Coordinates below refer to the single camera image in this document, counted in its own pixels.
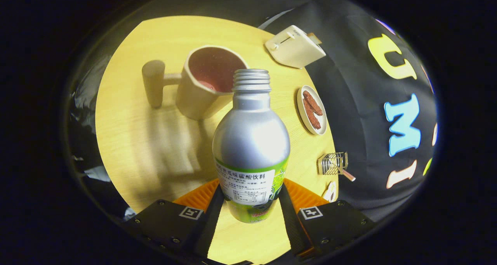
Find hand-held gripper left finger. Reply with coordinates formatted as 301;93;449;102
123;178;226;258

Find wire mesh holder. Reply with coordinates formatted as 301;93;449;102
318;152;349;176

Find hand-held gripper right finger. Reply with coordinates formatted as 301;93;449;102
279;178;376;260

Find cream toaster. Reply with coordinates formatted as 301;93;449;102
265;25;327;69

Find brown meat strips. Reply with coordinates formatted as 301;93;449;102
302;90;323;130

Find beige cup with handle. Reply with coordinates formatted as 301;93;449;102
142;45;249;121

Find black backdrop cloth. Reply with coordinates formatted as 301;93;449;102
258;1;438;223

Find wooden table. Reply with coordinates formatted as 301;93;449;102
95;16;339;265

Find small white plate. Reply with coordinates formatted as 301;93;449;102
296;85;328;136

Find white divided snack tray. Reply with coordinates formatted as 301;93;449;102
323;181;337;202

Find silver juice bottle green label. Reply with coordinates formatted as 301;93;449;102
212;69;291;223

